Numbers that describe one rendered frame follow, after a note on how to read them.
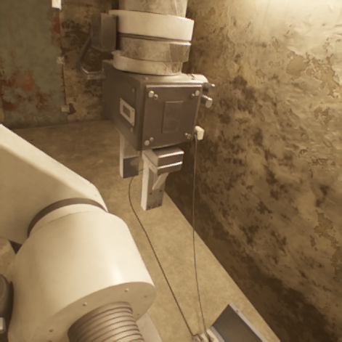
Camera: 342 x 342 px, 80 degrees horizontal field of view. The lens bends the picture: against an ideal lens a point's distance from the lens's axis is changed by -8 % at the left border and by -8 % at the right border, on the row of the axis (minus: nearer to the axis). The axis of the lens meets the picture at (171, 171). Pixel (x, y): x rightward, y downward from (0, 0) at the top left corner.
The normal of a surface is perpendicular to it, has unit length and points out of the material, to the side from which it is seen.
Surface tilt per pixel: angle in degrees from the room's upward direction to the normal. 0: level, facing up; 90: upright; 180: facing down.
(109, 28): 90
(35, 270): 40
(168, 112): 90
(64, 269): 17
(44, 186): 90
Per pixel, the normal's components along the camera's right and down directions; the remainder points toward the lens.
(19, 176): 0.51, 0.53
